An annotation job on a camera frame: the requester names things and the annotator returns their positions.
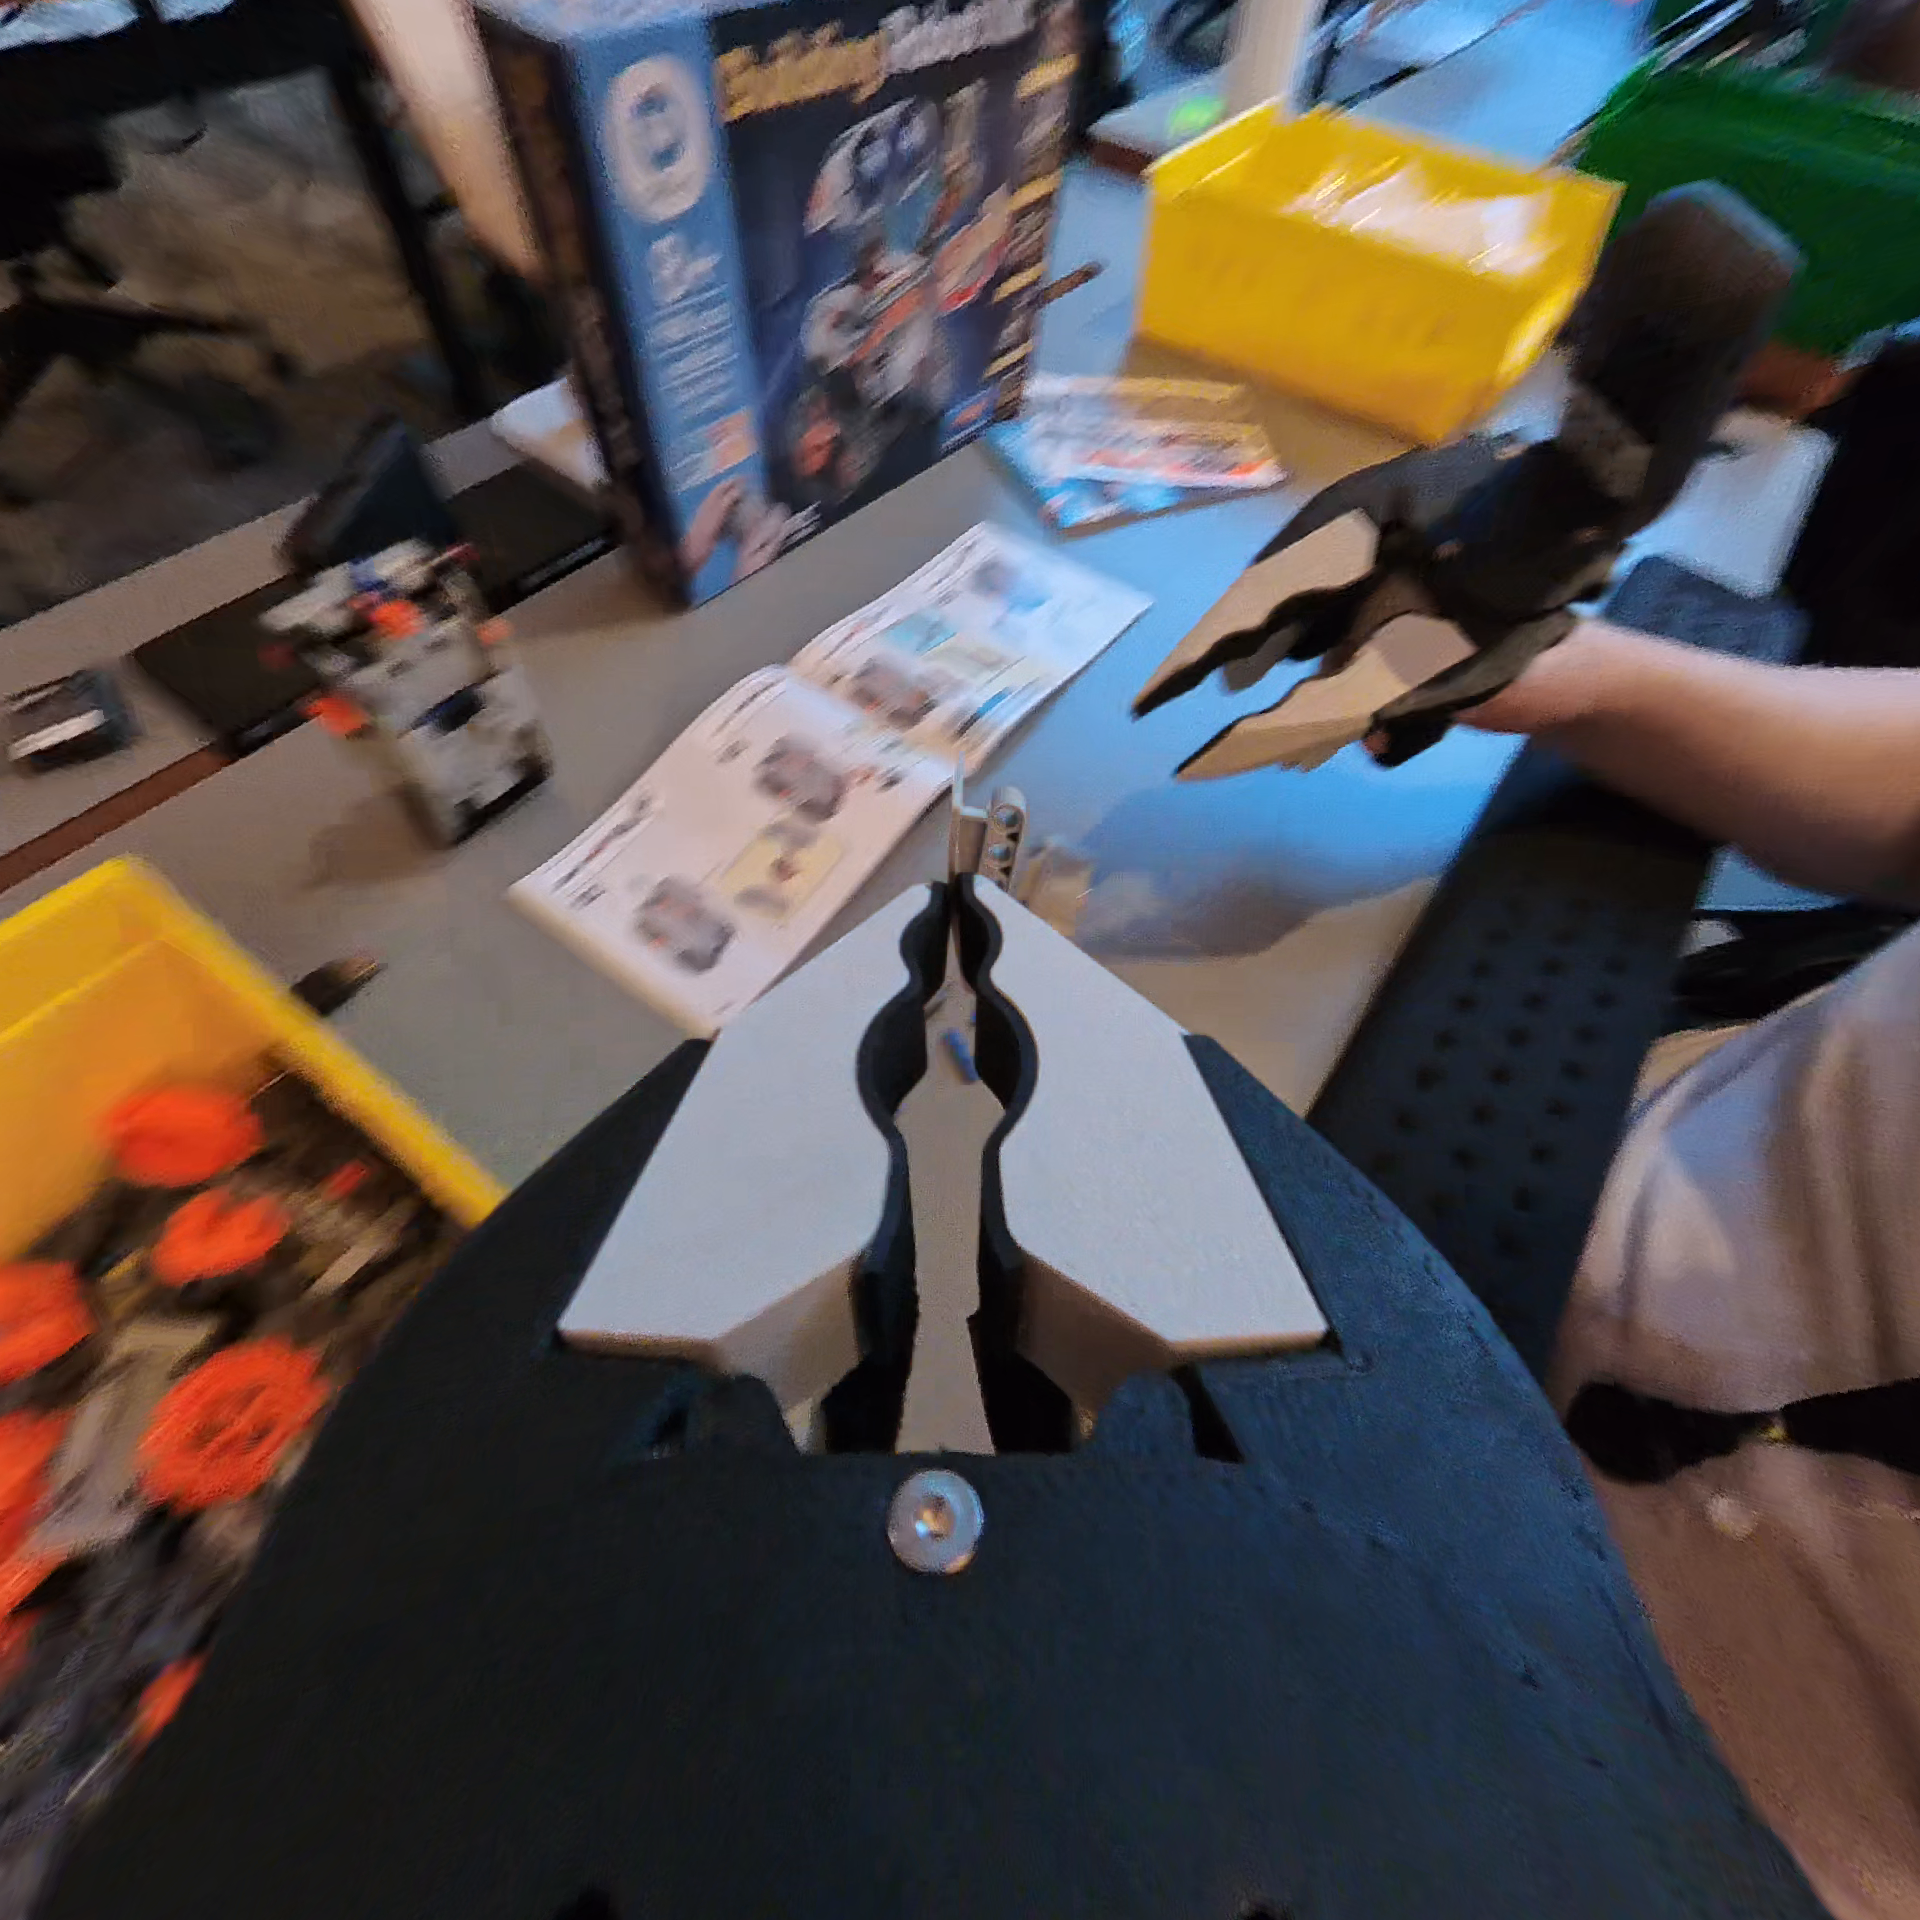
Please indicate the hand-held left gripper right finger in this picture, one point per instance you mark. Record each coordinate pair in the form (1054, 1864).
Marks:
(1155, 1203)

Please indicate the yellow plastic bin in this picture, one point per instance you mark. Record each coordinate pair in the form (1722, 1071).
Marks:
(119, 977)
(1348, 297)

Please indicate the blue connector pin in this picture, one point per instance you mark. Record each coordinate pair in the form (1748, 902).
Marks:
(958, 1054)

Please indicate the black usb dongle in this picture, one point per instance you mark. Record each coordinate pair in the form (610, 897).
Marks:
(337, 983)

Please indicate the white stand base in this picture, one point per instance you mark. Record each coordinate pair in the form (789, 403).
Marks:
(548, 438)

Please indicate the partly built toy robot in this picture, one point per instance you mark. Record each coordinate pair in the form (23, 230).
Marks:
(429, 691)

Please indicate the white instruction booklet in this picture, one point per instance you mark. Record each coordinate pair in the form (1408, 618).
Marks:
(811, 781)

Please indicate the pile of toy building bricks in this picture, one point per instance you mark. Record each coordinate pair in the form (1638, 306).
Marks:
(225, 1348)

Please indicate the person's light shirt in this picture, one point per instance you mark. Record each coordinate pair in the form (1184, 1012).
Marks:
(1773, 1203)

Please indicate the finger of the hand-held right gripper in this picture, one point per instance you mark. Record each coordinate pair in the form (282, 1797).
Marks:
(1348, 691)
(1292, 577)

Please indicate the black dimpled pad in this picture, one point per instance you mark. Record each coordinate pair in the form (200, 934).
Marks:
(1500, 1052)

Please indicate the small black box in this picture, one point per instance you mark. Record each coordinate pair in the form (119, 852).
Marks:
(69, 722)

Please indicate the person's right forearm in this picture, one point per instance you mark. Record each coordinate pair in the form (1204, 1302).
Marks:
(1725, 751)

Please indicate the blue instruction leaflet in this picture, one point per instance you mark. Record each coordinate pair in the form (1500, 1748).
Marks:
(1141, 451)

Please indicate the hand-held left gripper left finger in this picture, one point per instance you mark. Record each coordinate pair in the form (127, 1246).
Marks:
(733, 1203)

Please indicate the green plastic bin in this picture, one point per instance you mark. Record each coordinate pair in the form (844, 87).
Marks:
(1784, 180)

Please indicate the grey desk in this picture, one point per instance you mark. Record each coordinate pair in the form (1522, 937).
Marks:
(451, 932)

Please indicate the blue toy robot box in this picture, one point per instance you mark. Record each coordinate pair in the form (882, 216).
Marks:
(838, 270)

